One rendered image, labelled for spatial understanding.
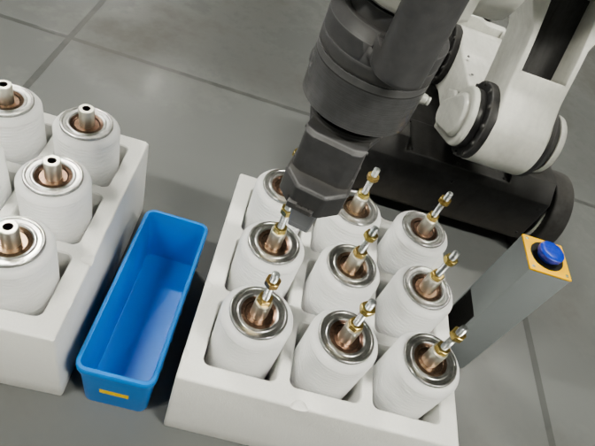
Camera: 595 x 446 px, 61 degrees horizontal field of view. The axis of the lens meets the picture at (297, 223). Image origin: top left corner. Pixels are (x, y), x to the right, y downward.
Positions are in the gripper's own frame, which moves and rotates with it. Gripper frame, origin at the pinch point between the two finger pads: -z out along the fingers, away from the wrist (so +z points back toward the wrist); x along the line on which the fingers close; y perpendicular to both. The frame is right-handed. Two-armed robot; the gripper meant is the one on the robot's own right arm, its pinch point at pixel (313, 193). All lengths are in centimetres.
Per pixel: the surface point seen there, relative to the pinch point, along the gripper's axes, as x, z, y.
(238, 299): -0.4, -22.5, -3.1
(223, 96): -71, -48, -34
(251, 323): 1.8, -22.6, -0.3
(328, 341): -0.7, -22.4, 9.5
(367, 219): -24.2, -22.5, 8.8
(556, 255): -26.9, -14.9, 36.2
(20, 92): -16, -22, -47
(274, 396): 5.6, -29.8, 6.3
